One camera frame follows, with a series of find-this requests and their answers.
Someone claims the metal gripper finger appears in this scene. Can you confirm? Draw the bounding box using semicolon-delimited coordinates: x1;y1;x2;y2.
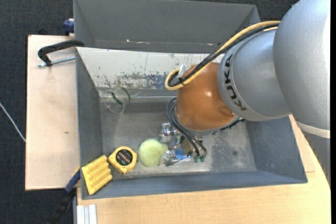
159;123;182;144
162;148;181;167

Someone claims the pale wood board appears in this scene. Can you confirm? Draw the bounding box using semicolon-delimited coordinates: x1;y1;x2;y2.
25;35;81;191

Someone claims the yellow ribbed block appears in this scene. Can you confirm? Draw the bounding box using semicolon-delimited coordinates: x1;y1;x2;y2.
81;155;114;196

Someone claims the light green fruit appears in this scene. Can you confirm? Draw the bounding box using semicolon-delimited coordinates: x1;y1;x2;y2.
138;138;169;168

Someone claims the clear glass cup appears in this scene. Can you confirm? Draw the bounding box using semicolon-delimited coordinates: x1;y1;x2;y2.
104;84;132;115

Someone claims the grey metal bin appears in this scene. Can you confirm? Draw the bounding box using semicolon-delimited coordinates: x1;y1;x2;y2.
72;0;308;200

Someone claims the yellow and black tape measure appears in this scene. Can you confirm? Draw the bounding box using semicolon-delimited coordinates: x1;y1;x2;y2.
108;146;138;175

